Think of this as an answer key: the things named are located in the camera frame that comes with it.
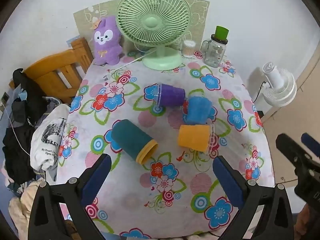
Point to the person's right hand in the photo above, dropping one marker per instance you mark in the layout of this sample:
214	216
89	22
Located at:
303	223

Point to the teal cup with yellow rim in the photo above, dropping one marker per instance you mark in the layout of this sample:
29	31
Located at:
132	138

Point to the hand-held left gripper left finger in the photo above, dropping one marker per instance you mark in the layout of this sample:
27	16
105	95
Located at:
96	177

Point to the purple cup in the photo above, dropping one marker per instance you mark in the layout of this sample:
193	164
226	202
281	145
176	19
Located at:
170	95

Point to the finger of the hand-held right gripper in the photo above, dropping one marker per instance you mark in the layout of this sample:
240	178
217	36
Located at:
311	142
287	147

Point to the white clip fan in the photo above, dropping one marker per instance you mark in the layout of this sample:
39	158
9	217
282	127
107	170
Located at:
277	83

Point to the wooden chair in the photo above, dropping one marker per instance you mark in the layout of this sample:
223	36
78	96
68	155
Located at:
57	72

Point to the blue cup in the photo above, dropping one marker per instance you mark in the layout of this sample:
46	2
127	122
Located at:
198	111

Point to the pile of dark clothes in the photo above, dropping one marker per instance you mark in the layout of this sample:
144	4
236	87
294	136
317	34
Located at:
22	120

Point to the green plastic cup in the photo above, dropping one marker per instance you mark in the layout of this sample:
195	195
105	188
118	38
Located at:
221	33

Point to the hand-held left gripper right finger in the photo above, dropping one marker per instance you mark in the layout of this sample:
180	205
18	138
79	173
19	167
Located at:
228	182

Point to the white printed shirt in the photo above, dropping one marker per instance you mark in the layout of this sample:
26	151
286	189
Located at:
48	140

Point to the glass mug jar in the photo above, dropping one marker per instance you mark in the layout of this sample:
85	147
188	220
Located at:
213	52

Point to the cream cloth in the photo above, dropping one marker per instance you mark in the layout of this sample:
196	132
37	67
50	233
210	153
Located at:
21	210

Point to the cotton swab container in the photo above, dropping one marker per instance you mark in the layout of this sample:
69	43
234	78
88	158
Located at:
188	47

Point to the green table fan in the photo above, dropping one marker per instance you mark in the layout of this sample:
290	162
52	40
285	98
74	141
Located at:
152	25

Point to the floral tablecloth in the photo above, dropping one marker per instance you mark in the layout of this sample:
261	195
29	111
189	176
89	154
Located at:
160	192

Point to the purple plush toy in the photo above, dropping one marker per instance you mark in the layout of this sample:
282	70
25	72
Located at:
106	42

